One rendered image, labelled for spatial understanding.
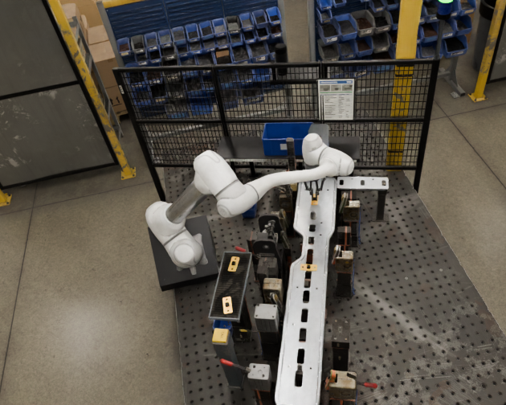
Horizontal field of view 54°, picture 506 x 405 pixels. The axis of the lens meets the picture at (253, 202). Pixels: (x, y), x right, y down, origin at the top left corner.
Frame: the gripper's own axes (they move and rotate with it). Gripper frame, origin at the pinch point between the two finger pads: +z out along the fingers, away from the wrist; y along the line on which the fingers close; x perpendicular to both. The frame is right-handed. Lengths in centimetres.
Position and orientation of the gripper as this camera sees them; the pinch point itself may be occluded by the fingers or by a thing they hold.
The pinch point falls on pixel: (314, 194)
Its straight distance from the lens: 278.3
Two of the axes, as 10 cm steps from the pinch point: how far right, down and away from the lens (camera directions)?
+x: 1.5, -7.3, 6.7
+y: 9.8, 0.3, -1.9
